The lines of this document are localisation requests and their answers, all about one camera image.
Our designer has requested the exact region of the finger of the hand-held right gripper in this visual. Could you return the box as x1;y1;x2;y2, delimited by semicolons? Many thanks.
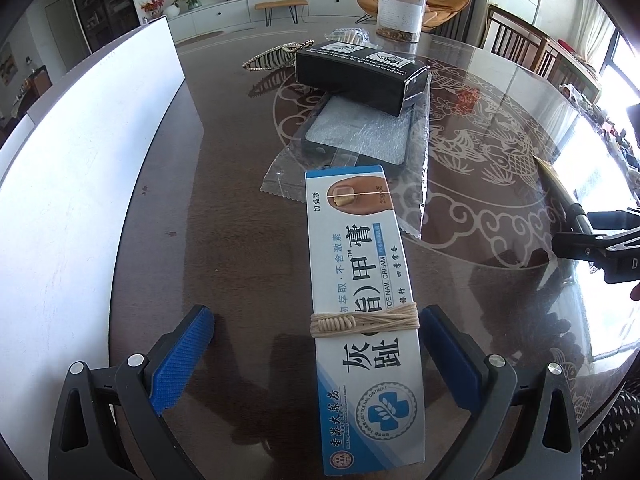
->
570;203;640;233
552;230;640;262

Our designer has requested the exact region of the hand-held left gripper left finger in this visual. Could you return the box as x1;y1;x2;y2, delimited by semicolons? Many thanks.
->
47;304;217;480

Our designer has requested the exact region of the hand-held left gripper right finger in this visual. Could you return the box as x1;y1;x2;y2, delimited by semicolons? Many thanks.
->
419;305;583;480

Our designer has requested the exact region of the silver and gold cream tube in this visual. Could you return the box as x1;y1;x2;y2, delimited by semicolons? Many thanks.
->
532;155;587;221

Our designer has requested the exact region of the blue and white ointment box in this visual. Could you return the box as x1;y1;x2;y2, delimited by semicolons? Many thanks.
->
305;164;427;478

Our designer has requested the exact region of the white storage box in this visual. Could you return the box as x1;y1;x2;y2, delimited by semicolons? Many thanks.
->
0;16;187;411

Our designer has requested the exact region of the phone case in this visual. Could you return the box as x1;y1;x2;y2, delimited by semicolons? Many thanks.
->
260;67;432;242

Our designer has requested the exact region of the black cardboard box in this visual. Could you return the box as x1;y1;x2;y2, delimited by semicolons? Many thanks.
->
295;41;431;117

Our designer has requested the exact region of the pile of assorted clutter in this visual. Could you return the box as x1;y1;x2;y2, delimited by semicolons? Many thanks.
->
560;80;640;161

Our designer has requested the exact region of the dark dotted cloth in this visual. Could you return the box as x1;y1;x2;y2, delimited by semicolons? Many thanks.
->
582;390;640;480

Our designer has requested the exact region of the dark wooden chair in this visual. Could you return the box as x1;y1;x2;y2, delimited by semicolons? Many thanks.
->
487;4;558;73

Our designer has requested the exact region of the grey curtain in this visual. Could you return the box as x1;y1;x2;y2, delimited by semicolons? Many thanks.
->
442;0;491;48

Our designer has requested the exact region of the orange lounge chair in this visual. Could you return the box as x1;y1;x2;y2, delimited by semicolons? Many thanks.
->
359;0;472;31

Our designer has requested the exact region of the clear jar with black lid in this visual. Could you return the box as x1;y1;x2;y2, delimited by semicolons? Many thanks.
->
377;0;429;43

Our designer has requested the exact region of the striped rhinestone hair clip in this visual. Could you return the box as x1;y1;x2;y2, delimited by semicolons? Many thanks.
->
242;39;317;72

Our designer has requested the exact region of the bag of cotton swabs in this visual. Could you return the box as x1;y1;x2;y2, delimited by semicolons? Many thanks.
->
322;26;372;44

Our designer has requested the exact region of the white television cabinet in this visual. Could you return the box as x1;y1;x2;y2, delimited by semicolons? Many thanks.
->
167;0;381;45

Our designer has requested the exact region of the dark glass display cabinet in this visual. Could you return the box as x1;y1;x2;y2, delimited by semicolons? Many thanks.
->
67;0;138;53

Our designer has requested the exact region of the wooden bench with metal legs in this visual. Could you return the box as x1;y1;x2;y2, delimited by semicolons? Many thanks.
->
254;0;309;27

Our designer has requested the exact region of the framed wall painting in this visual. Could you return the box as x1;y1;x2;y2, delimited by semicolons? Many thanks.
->
0;42;18;86

